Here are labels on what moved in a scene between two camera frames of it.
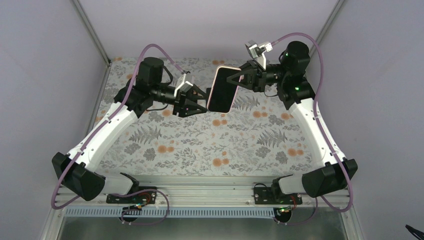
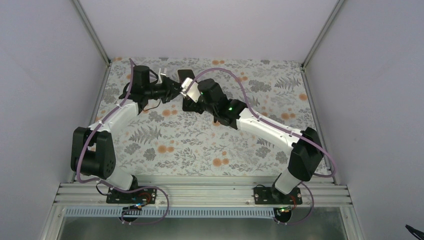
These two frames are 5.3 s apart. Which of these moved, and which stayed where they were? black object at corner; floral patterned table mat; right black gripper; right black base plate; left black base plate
Moved: right black gripper
Stayed: floral patterned table mat; right black base plate; left black base plate; black object at corner
